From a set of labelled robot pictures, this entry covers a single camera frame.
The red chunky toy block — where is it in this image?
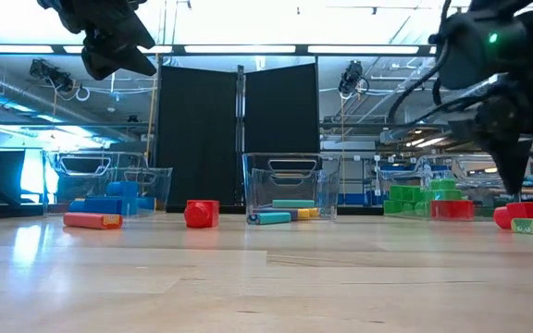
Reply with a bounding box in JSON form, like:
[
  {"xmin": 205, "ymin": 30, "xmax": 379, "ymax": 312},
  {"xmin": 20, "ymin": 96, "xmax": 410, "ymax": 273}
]
[
  {"xmin": 183, "ymin": 199, "xmax": 221, "ymax": 229},
  {"xmin": 492, "ymin": 201, "xmax": 533, "ymax": 230},
  {"xmin": 430, "ymin": 199, "xmax": 476, "ymax": 222}
]

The grey ceiling pipe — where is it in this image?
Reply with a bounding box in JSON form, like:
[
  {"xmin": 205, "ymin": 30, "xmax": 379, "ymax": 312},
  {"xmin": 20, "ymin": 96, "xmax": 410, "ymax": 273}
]
[{"xmin": 0, "ymin": 66, "xmax": 141, "ymax": 143}]

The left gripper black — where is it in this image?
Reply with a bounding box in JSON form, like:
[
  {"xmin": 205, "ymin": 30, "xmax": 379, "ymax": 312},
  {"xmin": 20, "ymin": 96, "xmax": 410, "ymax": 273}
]
[{"xmin": 37, "ymin": 0, "xmax": 158, "ymax": 81}]

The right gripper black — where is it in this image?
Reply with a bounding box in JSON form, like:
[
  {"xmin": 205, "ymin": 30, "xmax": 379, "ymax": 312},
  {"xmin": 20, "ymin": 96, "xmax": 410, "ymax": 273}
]
[{"xmin": 449, "ymin": 78, "xmax": 533, "ymax": 210}]

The red slim toy block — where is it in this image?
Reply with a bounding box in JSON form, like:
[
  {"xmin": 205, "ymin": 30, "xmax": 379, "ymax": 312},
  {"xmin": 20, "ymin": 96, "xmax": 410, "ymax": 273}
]
[{"xmin": 62, "ymin": 211, "xmax": 125, "ymax": 231}]

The clear plastic bin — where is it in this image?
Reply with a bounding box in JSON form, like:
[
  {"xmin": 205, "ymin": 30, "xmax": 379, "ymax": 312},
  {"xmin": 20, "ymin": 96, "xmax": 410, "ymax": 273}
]
[
  {"xmin": 43, "ymin": 151, "xmax": 174, "ymax": 217},
  {"xmin": 241, "ymin": 152, "xmax": 342, "ymax": 221},
  {"xmin": 377, "ymin": 154, "xmax": 528, "ymax": 221}
]

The black folding divider screen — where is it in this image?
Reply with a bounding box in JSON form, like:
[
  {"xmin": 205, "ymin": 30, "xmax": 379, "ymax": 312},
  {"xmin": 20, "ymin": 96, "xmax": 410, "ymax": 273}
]
[{"xmin": 154, "ymin": 62, "xmax": 322, "ymax": 215}]

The silver ventilation duct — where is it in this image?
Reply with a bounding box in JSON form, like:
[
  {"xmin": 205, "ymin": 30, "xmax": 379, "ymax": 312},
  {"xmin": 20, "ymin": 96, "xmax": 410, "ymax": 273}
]
[{"xmin": 378, "ymin": 124, "xmax": 452, "ymax": 145}]

